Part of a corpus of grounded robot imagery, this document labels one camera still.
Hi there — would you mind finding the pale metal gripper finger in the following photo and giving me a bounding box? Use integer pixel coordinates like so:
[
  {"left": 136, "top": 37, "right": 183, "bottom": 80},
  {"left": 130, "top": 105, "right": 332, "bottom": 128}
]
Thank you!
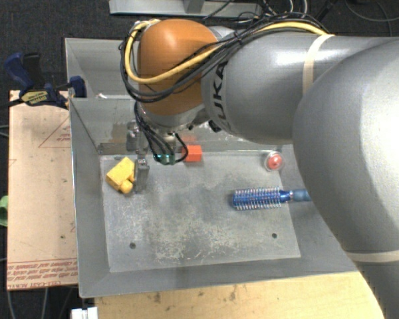
[
  {"left": 134, "top": 165, "right": 143, "bottom": 194},
  {"left": 141, "top": 163, "right": 151, "bottom": 193}
]

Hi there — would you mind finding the yellow toy block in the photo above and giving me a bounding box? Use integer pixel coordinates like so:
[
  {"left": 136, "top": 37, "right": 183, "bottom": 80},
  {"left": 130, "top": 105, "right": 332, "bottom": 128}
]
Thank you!
[{"left": 105, "top": 156, "right": 136, "bottom": 195}]

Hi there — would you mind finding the orange-red block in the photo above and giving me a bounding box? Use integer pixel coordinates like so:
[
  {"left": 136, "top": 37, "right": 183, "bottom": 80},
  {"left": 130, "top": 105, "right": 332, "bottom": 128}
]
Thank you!
[{"left": 183, "top": 144, "right": 203, "bottom": 163}]

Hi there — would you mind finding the grey metal bin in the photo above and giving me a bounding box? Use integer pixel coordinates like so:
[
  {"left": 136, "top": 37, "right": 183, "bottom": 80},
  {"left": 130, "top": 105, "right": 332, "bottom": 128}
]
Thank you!
[{"left": 65, "top": 37, "right": 360, "bottom": 299}]

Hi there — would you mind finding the brown cardboard board red print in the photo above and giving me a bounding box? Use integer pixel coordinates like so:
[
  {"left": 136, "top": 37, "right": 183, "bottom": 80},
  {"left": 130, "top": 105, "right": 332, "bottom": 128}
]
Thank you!
[{"left": 6, "top": 89, "right": 79, "bottom": 292}]

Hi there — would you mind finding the blue round hairbrush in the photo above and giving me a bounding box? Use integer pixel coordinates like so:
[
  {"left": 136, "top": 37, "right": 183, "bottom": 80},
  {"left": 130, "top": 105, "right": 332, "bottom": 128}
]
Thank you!
[{"left": 232, "top": 186, "right": 312, "bottom": 211}]

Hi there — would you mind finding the red ball in clear shell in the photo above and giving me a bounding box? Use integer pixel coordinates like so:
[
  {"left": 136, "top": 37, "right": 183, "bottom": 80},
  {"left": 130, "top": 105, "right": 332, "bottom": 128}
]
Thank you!
[{"left": 264, "top": 150, "right": 284, "bottom": 173}]

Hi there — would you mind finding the black cylinder on white bracket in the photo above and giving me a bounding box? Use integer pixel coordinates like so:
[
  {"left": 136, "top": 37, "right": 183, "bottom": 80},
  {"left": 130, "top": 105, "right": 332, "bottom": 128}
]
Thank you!
[{"left": 186, "top": 118, "right": 224, "bottom": 134}]

